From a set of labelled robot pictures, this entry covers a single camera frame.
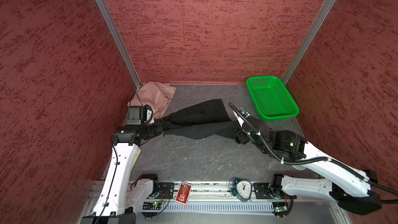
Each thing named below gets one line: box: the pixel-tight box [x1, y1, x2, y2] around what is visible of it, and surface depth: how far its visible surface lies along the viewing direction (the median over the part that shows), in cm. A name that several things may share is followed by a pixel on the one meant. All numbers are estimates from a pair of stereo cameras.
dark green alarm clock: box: [228, 177, 253, 203], surface depth 73 cm
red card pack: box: [174, 181, 193, 206], surface depth 74 cm
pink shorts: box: [127, 80, 177, 119], surface depth 109 cm
